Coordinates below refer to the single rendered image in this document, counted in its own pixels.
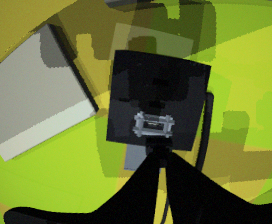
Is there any grey flat slab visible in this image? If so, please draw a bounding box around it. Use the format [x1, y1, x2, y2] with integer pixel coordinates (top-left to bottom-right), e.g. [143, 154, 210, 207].
[104, 0, 149, 8]

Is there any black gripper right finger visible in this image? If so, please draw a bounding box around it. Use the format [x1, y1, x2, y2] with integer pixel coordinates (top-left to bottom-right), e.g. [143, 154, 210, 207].
[164, 152, 272, 224]

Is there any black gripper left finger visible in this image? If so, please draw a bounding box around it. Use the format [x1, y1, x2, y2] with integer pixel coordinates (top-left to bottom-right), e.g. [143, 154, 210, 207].
[3, 152, 160, 224]

